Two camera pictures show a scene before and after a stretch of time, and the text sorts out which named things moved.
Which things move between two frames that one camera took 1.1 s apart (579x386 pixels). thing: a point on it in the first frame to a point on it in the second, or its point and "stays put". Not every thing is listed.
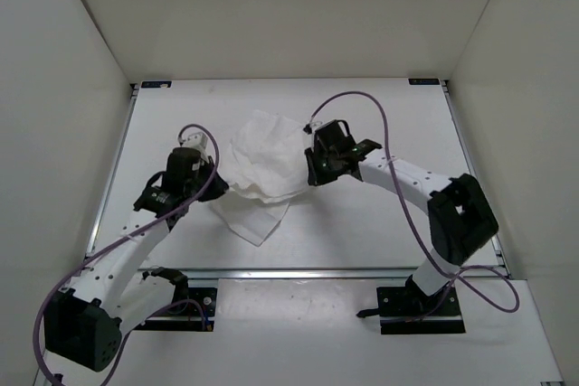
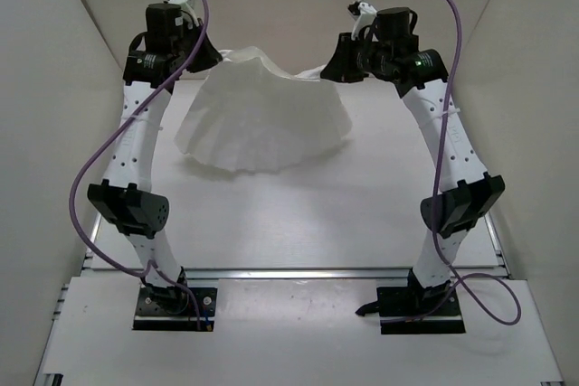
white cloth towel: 267,166 to 251,113
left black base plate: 195,314 stays put
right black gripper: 317,177 to 341,68
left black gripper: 220,188 to 210,55
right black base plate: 403,310 stays put
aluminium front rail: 301,274 stays put
